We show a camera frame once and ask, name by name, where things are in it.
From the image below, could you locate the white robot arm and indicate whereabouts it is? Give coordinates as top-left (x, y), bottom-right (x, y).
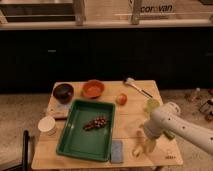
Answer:
top-left (135, 102), bottom-right (213, 155)

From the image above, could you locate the green plastic tray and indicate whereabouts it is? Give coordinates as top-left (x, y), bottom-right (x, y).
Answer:
top-left (56, 99), bottom-right (115, 162)

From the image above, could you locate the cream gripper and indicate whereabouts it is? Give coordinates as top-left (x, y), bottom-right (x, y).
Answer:
top-left (137, 128), bottom-right (156, 154)

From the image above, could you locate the red bowl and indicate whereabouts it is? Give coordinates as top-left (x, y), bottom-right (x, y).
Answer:
top-left (82, 80), bottom-right (105, 99)

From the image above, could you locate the green cup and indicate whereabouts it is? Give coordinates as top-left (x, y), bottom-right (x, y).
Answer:
top-left (146, 98), bottom-right (160, 114)

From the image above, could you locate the yellow banana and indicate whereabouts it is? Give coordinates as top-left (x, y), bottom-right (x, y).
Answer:
top-left (132, 146), bottom-right (144, 157)

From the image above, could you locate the cardboard box with lettering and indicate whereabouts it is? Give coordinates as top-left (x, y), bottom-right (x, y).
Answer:
top-left (128, 0), bottom-right (176, 20)

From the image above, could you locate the white cylindrical container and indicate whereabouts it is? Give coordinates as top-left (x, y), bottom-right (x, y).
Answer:
top-left (38, 116), bottom-right (57, 135)

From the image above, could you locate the green cucumber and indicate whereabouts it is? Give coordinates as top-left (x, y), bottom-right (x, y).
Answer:
top-left (164, 131), bottom-right (175, 140)

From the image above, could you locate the bunch of dark grapes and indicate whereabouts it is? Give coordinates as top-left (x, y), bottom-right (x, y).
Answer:
top-left (83, 116), bottom-right (107, 131)

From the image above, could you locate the red apple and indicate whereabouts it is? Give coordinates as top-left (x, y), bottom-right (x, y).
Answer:
top-left (116, 93), bottom-right (127, 105)

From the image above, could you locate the black chair back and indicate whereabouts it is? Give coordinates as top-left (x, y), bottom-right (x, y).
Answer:
top-left (3, 130), bottom-right (29, 171)

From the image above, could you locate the dark brown bowl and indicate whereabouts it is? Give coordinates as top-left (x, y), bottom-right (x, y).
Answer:
top-left (53, 83), bottom-right (74, 104)

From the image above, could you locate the grey sponge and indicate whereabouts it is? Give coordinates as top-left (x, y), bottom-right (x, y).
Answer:
top-left (111, 140), bottom-right (123, 163)

